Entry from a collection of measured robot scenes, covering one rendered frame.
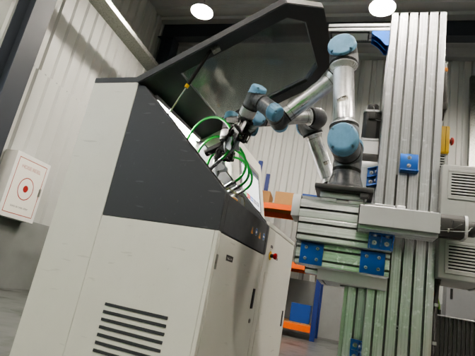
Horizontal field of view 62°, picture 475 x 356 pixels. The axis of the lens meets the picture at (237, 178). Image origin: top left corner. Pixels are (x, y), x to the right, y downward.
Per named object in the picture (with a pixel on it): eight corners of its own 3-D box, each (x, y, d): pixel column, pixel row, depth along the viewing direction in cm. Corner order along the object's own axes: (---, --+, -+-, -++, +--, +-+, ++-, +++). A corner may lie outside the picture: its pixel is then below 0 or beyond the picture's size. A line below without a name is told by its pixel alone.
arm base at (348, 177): (362, 199, 169) (364, 177, 172) (363, 189, 155) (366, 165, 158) (326, 195, 173) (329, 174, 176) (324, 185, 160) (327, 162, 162)
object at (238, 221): (222, 232, 162) (230, 194, 166) (212, 231, 164) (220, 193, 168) (263, 253, 217) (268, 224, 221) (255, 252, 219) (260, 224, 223)
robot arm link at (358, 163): (362, 175, 170) (365, 146, 173) (360, 164, 158) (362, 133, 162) (333, 174, 175) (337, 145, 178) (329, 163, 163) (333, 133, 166)
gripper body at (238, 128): (233, 143, 184) (244, 120, 178) (225, 133, 190) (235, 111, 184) (247, 145, 188) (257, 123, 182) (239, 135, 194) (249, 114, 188)
